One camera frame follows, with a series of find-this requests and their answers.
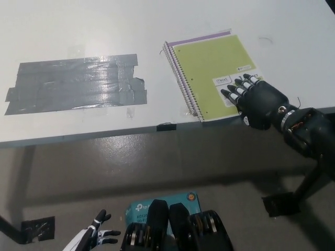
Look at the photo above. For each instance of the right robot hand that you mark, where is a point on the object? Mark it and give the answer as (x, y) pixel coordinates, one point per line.
(264, 102)

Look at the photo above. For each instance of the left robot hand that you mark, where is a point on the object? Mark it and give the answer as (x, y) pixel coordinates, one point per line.
(98, 235)

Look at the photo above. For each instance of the green spiral notebook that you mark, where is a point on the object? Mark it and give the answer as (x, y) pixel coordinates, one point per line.
(204, 65)

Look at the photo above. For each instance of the purple spiral notebook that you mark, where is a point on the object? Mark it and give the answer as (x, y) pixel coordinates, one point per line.
(199, 38)

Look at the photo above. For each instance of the black robot torso blocks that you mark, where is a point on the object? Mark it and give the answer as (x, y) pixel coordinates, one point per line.
(180, 230)

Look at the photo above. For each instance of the teal tp-link box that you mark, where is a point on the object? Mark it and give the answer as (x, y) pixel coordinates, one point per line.
(140, 209)

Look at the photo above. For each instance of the black table leg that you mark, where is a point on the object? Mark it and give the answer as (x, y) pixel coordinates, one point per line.
(306, 185)
(9, 223)

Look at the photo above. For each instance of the small black tape strip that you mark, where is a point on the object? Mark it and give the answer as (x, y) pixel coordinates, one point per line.
(166, 127)

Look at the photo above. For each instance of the small clear tape piece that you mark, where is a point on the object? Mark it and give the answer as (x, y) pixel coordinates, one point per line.
(130, 113)

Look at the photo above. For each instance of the grey duct tape patch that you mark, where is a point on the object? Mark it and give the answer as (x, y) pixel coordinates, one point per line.
(73, 83)

